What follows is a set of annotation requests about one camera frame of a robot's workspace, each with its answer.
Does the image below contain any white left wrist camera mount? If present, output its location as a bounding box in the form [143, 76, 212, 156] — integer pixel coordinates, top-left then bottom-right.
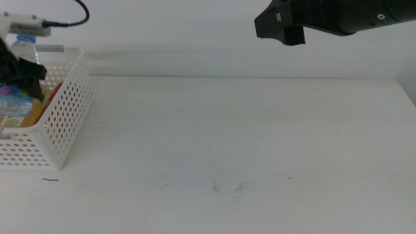
[0, 12, 52, 37]

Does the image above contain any yellow liquid bottle white cap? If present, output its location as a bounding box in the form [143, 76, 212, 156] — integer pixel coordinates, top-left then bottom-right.
[0, 92, 45, 128]

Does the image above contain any white perforated plastic basket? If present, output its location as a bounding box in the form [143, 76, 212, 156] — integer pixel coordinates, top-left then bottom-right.
[0, 45, 95, 172]

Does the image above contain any red soda can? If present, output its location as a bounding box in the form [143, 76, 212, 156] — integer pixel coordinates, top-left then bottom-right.
[39, 82, 64, 124]

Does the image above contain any clear water bottle blue cap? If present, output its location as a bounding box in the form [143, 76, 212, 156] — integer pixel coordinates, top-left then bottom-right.
[0, 34, 40, 118]

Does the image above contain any black left wrist camera cable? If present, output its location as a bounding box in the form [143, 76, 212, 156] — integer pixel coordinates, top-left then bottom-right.
[42, 0, 90, 28]

